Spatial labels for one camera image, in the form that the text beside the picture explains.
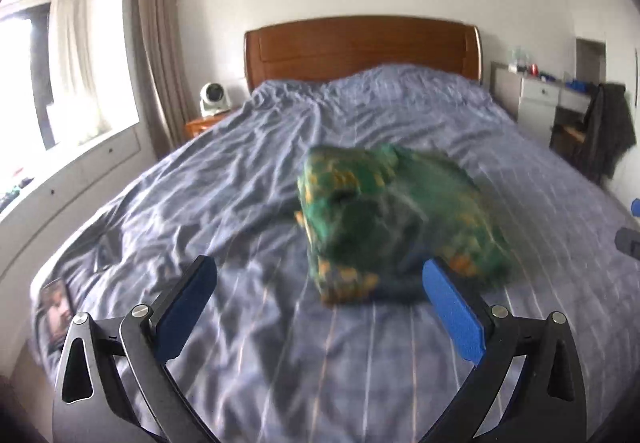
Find wooden nightstand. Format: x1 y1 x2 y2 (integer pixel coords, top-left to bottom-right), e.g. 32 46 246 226
185 110 236 140

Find blue checked bed sheet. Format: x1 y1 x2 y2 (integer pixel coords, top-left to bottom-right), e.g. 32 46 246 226
30 64 640 443

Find beige curtain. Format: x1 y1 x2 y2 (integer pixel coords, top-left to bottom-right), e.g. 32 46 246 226
125 0 188 161

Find green patterned jacket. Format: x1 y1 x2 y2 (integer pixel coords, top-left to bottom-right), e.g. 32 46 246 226
294 143 516 306

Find white desk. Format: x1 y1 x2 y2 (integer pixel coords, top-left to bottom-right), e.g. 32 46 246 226
490 60 601 148

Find white window bench cabinet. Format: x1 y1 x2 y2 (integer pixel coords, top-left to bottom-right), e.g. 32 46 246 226
0 123 156 284

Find wooden headboard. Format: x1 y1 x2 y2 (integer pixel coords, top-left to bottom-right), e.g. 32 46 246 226
244 16 483 96

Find wooden chair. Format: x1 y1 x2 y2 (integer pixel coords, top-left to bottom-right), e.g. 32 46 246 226
550 120 591 158

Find white wardrobe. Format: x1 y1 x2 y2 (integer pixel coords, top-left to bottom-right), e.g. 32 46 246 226
607 0 640 204

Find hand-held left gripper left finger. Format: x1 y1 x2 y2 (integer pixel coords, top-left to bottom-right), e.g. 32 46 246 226
52 255 218 443

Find clear bottles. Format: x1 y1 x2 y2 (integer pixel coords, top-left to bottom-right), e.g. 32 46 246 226
509 45 531 72

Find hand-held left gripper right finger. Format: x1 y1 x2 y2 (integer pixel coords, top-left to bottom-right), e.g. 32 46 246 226
421 258 588 443

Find black coat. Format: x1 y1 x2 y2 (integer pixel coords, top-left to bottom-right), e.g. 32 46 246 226
572 83 638 184

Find window with sheer curtain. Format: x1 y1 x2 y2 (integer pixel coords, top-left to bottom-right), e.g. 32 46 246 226
0 0 141 224

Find white desk fan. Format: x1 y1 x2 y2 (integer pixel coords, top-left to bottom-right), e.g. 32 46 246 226
199 82 232 118

